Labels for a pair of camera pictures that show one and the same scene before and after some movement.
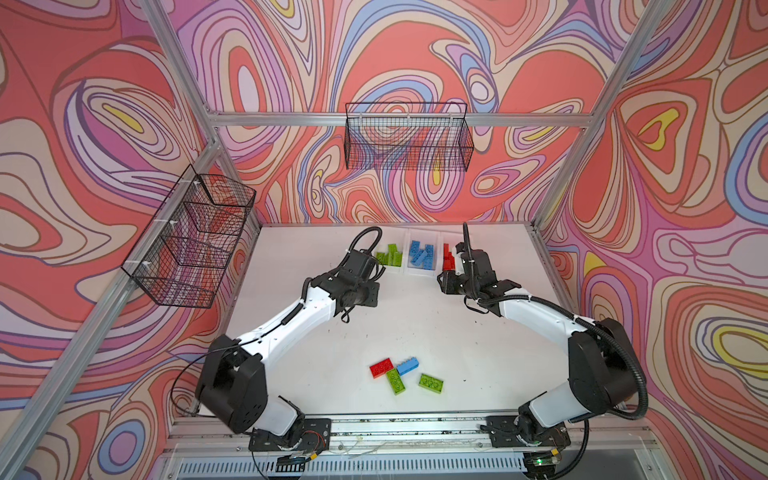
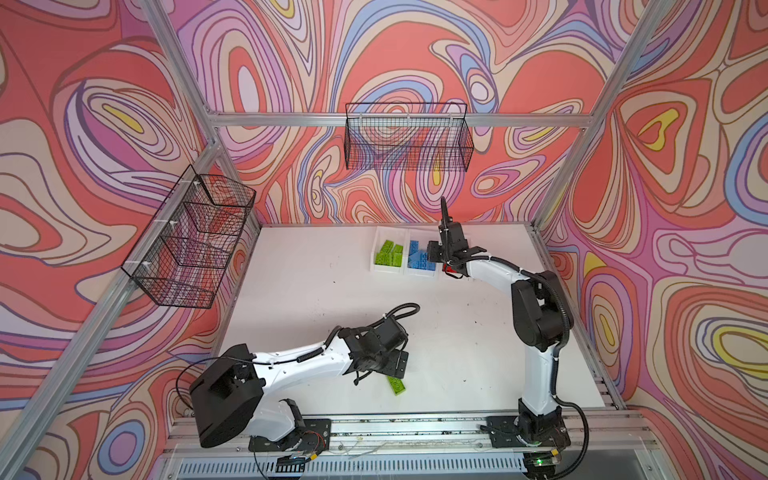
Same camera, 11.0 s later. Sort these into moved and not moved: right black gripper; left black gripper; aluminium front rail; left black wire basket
Moved: right black gripper; left black gripper
Not moved: left black wire basket; aluminium front rail
